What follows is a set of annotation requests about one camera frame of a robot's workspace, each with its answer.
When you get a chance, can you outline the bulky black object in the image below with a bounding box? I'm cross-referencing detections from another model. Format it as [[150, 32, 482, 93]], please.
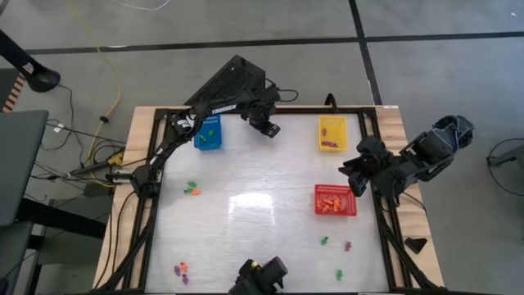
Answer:
[[228, 256, 290, 295]]

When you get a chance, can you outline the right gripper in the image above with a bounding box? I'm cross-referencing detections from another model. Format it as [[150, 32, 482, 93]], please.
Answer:
[[337, 136, 396, 199]]

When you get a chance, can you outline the black stand with round base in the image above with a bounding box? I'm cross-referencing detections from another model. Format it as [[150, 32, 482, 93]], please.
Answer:
[[0, 28, 62, 93]]

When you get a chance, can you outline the striped floor marker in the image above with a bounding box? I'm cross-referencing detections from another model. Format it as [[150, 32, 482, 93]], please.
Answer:
[[2, 73, 26, 114]]

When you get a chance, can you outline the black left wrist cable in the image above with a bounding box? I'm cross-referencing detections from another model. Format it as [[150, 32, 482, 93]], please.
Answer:
[[264, 77, 300, 103]]

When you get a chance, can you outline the red plastic basket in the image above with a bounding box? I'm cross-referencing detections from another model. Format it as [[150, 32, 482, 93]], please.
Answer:
[[314, 184, 359, 217]]

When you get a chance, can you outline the black triangular bracket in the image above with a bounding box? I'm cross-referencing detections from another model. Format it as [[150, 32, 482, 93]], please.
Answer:
[[404, 236, 429, 255]]

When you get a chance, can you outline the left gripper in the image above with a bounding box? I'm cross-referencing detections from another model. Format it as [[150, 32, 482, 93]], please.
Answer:
[[244, 88, 283, 140]]

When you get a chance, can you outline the dark grey stand leg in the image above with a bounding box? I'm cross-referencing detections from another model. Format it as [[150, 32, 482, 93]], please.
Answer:
[[487, 143, 524, 168]]

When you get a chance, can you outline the dark grey furniture panel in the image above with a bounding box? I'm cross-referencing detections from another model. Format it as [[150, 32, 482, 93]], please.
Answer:
[[0, 220, 34, 295]]

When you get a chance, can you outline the black desk base beam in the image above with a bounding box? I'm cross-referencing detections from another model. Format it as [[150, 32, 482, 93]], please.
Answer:
[[16, 197, 108, 240]]

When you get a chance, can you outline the long yellow cable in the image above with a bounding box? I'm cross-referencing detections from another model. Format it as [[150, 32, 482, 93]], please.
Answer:
[[65, 0, 124, 140]]

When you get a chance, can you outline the black power strip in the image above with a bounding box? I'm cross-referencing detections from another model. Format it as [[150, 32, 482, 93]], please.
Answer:
[[67, 161, 124, 181]]

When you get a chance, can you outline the black perforated computer case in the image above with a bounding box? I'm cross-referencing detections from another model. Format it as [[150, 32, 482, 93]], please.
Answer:
[[183, 54, 266, 107]]

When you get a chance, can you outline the grey desk top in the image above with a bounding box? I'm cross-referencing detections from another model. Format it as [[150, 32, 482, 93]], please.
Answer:
[[0, 109, 50, 227]]

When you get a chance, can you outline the grey floor box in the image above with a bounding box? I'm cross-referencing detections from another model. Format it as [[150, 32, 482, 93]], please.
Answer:
[[84, 182, 116, 197]]

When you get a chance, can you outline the black floor tape strip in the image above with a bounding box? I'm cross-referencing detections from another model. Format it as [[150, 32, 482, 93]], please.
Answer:
[[347, 0, 384, 106], [24, 31, 524, 56]]

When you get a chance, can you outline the blue plastic basket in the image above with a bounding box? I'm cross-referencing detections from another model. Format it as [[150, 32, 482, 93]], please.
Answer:
[[193, 113, 224, 152]]

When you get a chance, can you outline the yellow plastic basket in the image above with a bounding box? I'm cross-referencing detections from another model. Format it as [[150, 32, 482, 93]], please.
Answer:
[[318, 115, 349, 152]]

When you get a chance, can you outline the white floor cable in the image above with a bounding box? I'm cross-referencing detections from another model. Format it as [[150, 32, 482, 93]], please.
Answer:
[[114, 0, 171, 12]]

